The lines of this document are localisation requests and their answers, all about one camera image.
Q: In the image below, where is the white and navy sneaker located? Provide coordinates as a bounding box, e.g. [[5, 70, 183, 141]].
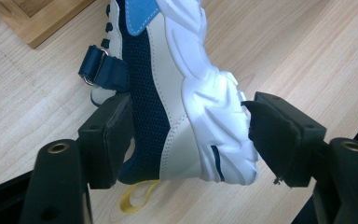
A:
[[77, 0, 260, 215]]

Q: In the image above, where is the wooden tray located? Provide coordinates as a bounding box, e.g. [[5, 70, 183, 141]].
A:
[[0, 0, 96, 49]]

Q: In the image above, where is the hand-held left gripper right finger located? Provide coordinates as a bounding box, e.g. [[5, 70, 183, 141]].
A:
[[241, 91, 328, 189]]

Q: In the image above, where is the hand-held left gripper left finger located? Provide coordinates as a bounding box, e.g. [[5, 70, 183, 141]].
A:
[[76, 91, 137, 190]]

